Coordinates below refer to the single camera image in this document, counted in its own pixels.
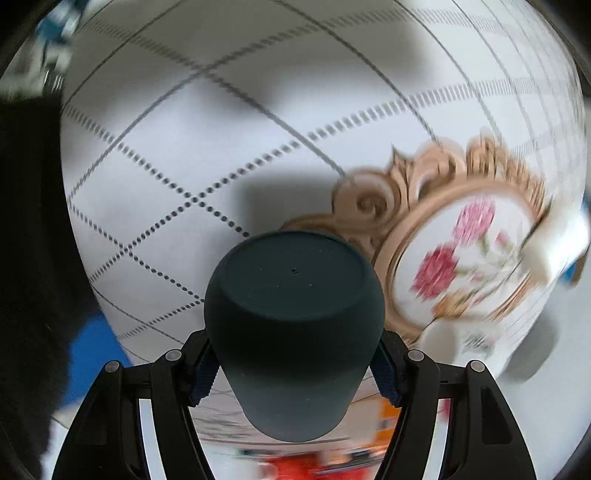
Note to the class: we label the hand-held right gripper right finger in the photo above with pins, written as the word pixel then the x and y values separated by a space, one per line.
pixel 386 374

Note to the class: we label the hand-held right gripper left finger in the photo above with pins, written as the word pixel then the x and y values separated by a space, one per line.
pixel 204 374

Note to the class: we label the dark green cup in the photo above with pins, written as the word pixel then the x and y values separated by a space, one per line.
pixel 295 318

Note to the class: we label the white block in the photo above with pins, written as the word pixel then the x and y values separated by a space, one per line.
pixel 556 242

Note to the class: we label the dark cloth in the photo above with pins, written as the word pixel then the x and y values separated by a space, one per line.
pixel 32 240

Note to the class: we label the white patterned tablecloth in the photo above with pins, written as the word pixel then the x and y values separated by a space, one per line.
pixel 258 120

